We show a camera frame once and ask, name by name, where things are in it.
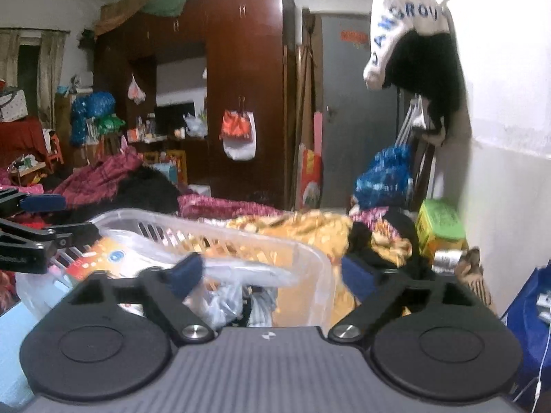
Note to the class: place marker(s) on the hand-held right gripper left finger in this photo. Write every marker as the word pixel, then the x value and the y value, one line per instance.
pixel 189 269

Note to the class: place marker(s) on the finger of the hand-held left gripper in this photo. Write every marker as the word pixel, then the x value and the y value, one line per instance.
pixel 73 229
pixel 43 202

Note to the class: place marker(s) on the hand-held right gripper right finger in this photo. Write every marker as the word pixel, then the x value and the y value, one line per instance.
pixel 355 277

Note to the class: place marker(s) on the orange and white packet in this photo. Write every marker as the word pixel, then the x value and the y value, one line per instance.
pixel 107 256

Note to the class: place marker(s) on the clear plastic basket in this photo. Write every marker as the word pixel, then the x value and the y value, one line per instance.
pixel 310 284

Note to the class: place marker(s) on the small cluttered wooden table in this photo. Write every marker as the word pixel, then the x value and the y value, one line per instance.
pixel 28 170

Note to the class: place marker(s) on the crumpled clear plastic bag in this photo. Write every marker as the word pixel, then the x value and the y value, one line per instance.
pixel 224 297

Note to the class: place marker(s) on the red stool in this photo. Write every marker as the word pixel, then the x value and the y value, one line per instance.
pixel 54 148

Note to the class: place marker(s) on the maroon plaid cloth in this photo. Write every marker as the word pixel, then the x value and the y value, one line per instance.
pixel 99 176

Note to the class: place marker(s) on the yellow patterned blanket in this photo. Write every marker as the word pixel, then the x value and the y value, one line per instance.
pixel 318 228

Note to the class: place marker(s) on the red cloth covered furniture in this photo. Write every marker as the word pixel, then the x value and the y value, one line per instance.
pixel 21 137

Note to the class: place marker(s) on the pink patterned blanket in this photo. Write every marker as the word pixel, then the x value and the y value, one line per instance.
pixel 224 206

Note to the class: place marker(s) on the black fuzzy cloth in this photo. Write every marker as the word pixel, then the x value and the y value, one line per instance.
pixel 146 189

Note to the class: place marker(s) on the silver can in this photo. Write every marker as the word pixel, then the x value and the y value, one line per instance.
pixel 450 260

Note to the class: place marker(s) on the green box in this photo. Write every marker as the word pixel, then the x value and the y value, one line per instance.
pixel 439 223

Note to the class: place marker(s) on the yellow framed picture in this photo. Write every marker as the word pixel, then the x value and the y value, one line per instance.
pixel 172 167

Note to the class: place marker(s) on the pile of blue plastic bags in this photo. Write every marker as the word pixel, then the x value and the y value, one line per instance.
pixel 92 112

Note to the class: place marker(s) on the green plastic bag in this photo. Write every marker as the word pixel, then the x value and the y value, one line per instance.
pixel 111 124

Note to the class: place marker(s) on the blue plastic bag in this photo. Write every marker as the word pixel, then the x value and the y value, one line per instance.
pixel 383 176

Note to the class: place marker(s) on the red printed bag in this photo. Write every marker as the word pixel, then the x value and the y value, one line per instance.
pixel 311 180

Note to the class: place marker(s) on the cluster of small bottles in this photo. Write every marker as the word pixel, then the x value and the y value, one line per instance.
pixel 146 131

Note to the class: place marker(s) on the brown paper bag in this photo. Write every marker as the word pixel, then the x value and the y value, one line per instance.
pixel 478 288

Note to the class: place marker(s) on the dark folded chair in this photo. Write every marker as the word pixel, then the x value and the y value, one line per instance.
pixel 422 172

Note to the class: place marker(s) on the patterned curtain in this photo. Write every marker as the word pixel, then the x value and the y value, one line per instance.
pixel 51 73

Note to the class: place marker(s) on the red and white hanging bag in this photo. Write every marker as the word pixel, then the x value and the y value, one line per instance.
pixel 239 148

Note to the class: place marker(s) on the white plastic bag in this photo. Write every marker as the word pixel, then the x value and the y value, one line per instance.
pixel 196 125

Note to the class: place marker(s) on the white bag with pink contents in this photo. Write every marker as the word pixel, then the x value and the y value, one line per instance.
pixel 137 92

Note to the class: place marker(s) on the pink board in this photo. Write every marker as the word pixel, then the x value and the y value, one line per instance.
pixel 317 133

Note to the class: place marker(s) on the dark television screen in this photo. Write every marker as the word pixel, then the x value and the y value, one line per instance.
pixel 174 116

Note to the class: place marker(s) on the grey door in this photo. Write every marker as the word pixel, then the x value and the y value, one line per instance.
pixel 344 116

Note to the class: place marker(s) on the white clothes hangers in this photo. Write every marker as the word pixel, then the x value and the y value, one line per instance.
pixel 411 120

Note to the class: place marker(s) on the blue tote bag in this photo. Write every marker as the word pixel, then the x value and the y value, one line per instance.
pixel 529 331

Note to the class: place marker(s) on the dark wooden wardrobe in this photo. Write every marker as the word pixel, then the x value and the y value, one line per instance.
pixel 245 51

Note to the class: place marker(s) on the green cloth bundle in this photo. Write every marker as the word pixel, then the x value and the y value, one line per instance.
pixel 168 0

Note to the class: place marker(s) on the red door sign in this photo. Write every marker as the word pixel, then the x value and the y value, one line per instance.
pixel 355 37

